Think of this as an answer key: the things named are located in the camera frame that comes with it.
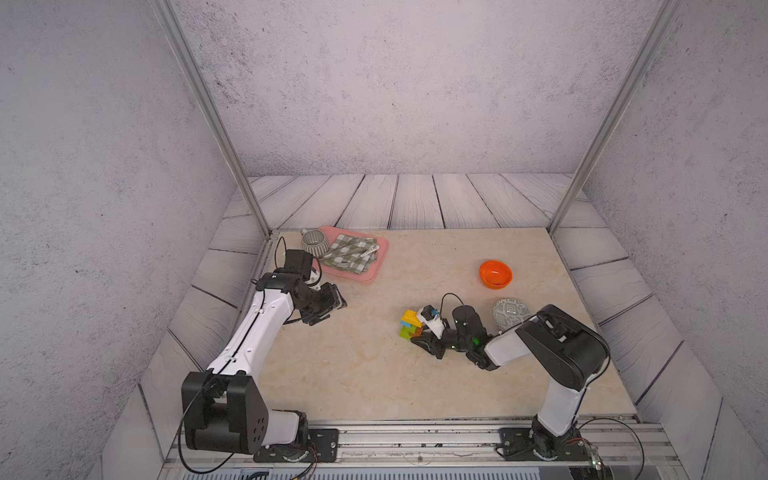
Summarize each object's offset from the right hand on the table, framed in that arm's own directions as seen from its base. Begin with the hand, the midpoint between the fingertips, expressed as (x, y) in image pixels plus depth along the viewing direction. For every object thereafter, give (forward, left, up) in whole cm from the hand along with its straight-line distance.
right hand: (417, 335), depth 90 cm
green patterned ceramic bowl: (+9, -29, -1) cm, 31 cm away
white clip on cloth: (+34, +16, 0) cm, 38 cm away
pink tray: (+23, +17, -2) cm, 29 cm away
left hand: (+2, +20, +14) cm, 25 cm away
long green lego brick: (0, +3, +3) cm, 4 cm away
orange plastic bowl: (+23, -28, 0) cm, 36 cm away
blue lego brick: (+1, +4, +6) cm, 7 cm away
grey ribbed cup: (+36, +37, +2) cm, 52 cm away
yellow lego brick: (+1, +2, +9) cm, 9 cm away
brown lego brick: (-1, 0, +4) cm, 5 cm away
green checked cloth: (+32, +23, +1) cm, 39 cm away
